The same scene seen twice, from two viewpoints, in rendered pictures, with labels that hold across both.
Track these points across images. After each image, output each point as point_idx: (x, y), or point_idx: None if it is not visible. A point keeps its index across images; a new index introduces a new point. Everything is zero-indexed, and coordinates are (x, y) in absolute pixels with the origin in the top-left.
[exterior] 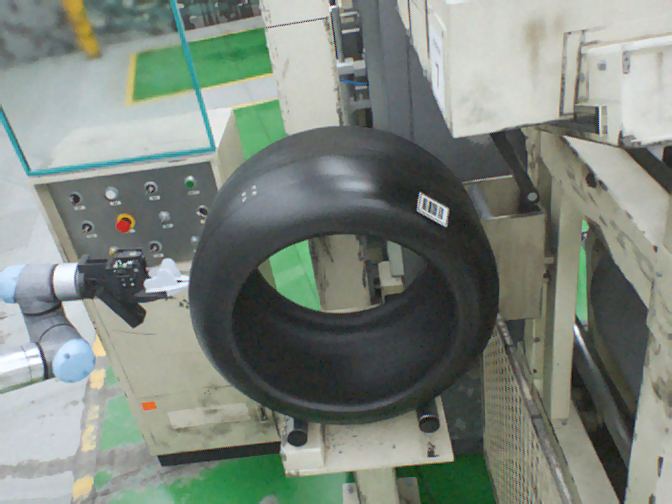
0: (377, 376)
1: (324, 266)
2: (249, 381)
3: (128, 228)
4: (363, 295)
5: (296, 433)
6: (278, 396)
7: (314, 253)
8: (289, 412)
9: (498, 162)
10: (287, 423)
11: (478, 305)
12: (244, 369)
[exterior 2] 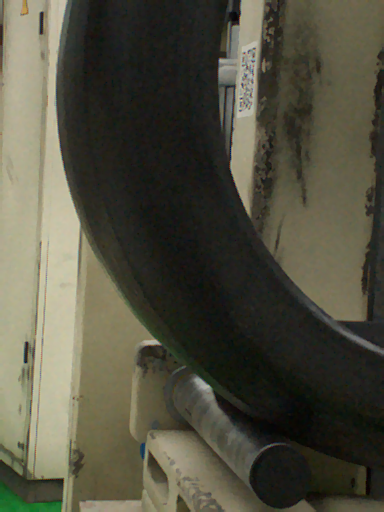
0: None
1: (283, 212)
2: (217, 208)
3: None
4: (357, 315)
5: (285, 450)
6: (282, 277)
7: (268, 170)
8: (291, 352)
9: None
10: (213, 497)
11: None
12: (218, 159)
